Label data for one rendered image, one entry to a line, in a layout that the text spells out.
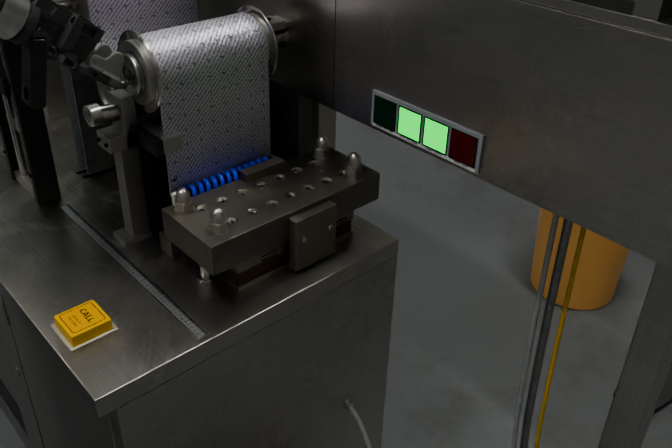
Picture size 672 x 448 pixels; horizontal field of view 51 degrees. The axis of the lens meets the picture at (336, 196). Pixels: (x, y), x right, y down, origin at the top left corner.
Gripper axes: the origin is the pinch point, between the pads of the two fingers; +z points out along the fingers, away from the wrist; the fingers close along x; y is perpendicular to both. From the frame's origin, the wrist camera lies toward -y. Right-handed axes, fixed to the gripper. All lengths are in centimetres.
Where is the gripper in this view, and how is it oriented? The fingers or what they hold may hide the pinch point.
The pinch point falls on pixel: (115, 85)
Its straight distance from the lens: 130.4
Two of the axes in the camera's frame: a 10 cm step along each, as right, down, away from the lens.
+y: 4.9, -8.7, -0.2
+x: -6.8, -3.9, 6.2
